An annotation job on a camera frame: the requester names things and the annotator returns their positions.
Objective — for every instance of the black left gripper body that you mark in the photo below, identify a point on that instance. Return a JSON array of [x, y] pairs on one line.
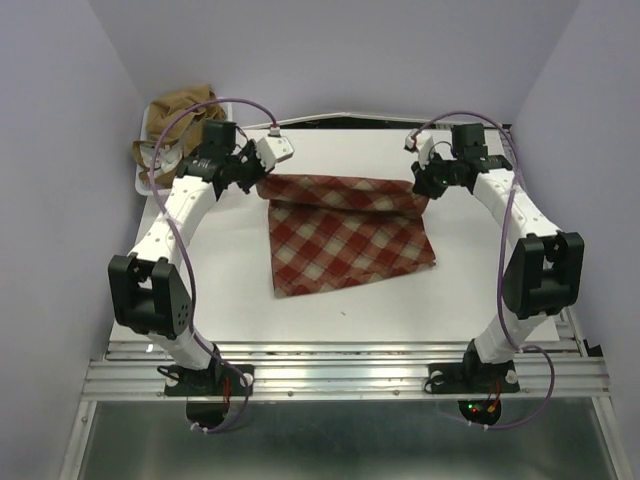
[[246, 167]]

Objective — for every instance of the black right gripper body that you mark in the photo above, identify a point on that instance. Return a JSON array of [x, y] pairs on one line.
[[438, 174]]

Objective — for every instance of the red plaid skirt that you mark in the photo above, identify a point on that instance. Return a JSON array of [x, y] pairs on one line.
[[328, 233]]

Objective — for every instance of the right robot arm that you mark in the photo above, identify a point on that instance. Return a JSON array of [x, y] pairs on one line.
[[540, 265]]

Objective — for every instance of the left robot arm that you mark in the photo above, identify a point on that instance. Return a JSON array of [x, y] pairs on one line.
[[148, 294]]

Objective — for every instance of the tan brown skirt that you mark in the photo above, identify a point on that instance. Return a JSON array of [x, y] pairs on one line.
[[169, 133]]

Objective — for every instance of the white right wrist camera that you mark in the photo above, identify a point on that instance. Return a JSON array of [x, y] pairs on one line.
[[420, 142]]

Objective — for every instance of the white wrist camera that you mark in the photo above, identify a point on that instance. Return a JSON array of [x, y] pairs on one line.
[[274, 148], [420, 142]]

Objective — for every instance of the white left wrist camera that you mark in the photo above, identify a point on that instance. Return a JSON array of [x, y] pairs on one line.
[[274, 148]]

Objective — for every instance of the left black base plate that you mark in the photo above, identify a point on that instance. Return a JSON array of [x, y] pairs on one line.
[[182, 382]]

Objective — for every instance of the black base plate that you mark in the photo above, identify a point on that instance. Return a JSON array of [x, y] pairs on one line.
[[182, 382], [455, 379]]

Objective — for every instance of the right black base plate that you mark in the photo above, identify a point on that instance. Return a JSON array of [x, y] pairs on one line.
[[455, 379]]

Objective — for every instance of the aluminium frame rails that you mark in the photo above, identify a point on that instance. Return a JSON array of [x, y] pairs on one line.
[[339, 377]]

